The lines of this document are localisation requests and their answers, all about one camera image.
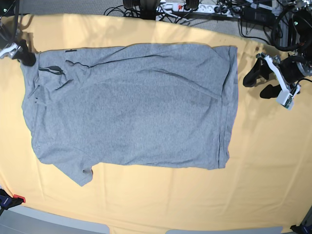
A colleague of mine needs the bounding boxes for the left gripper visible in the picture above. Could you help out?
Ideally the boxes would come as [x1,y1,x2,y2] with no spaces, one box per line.
[243,53,312,99]

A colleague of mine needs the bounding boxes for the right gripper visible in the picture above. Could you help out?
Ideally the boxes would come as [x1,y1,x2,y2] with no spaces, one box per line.
[0,39,36,66]

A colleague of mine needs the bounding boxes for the grey t-shirt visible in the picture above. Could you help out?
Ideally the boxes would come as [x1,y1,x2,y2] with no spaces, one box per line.
[21,43,238,186]

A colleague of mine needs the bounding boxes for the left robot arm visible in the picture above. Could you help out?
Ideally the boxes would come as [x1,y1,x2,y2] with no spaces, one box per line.
[243,0,312,105]

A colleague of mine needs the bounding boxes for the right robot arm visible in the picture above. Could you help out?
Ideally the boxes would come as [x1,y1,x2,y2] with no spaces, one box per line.
[0,0,36,66]

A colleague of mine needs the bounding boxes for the black power adapter box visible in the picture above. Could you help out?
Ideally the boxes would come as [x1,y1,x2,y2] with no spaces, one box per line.
[241,7,275,26]

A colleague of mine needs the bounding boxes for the white power strip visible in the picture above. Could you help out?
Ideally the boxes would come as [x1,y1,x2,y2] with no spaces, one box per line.
[156,0,242,19]

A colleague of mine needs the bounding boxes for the red black clamp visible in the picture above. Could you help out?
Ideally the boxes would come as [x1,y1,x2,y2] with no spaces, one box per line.
[0,189,26,211]

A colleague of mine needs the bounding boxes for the black clamp right corner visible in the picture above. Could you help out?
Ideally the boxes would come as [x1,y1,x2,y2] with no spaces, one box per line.
[290,221,312,234]

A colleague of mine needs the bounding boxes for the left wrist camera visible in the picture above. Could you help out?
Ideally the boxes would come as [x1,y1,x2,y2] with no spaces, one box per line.
[276,90,293,110]

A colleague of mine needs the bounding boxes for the black robot base post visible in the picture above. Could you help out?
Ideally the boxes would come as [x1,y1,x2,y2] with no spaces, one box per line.
[122,0,160,20]

